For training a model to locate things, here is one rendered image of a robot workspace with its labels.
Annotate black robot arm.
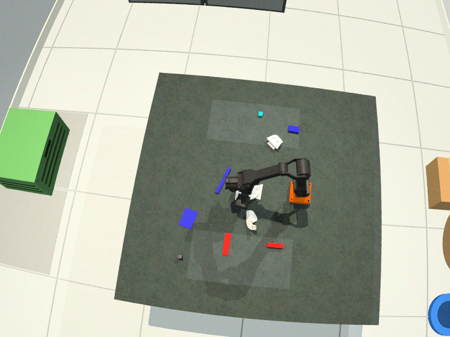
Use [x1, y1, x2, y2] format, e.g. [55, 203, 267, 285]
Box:
[225, 158, 311, 198]

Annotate white housing plate with two holes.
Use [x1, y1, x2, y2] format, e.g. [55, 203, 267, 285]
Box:
[267, 135, 282, 149]

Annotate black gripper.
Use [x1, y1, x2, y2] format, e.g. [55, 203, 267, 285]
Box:
[234, 186, 254, 210]

